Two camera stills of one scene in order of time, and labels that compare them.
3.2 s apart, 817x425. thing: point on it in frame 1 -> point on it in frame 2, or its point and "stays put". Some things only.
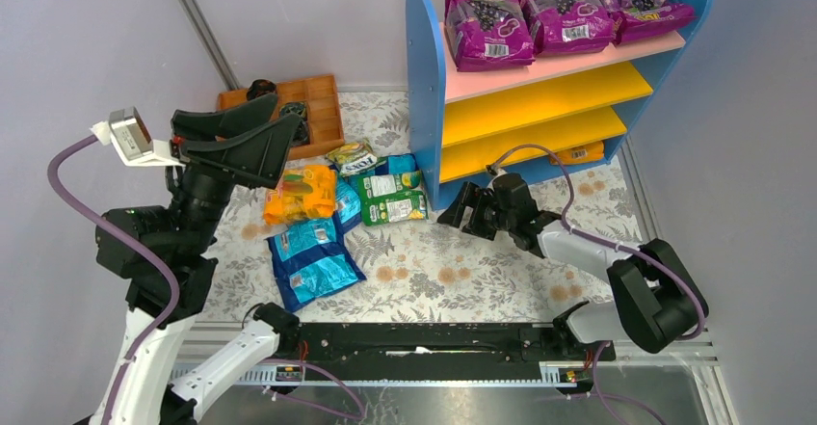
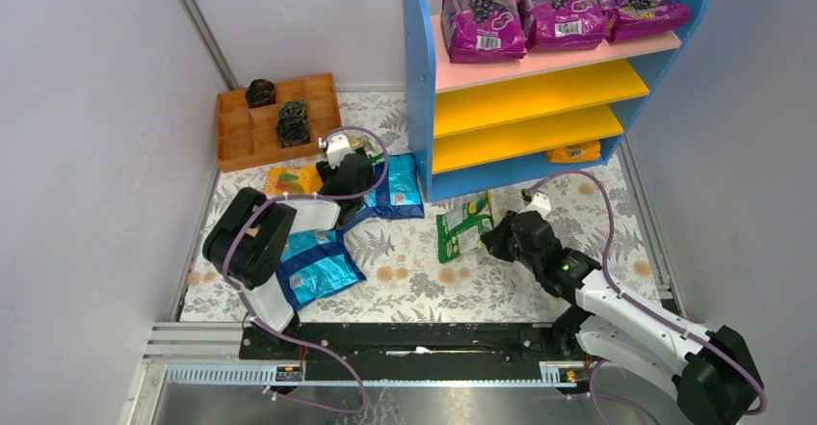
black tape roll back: x=260 y=87 stays put
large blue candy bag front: x=311 y=261 stays put
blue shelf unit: x=564 y=112 stays put
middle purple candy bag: x=566 y=16 stays put
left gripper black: x=204 y=166 -> x=341 y=175
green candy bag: x=392 y=198 -> x=460 y=230
